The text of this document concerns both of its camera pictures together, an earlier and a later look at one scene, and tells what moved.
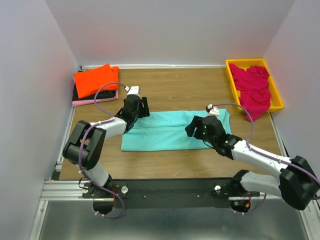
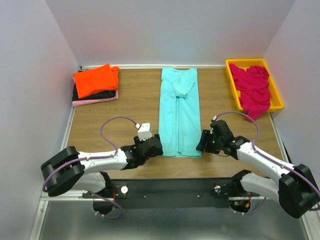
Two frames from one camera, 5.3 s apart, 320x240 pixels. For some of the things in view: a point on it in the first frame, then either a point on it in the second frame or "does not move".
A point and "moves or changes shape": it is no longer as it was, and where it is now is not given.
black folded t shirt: x=108 y=94 does not move
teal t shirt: x=166 y=131 moves or changes shape
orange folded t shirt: x=89 y=83 does not move
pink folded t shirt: x=87 y=102 does not move
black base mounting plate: x=204 y=193 does not move
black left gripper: x=144 y=111 to x=137 y=141
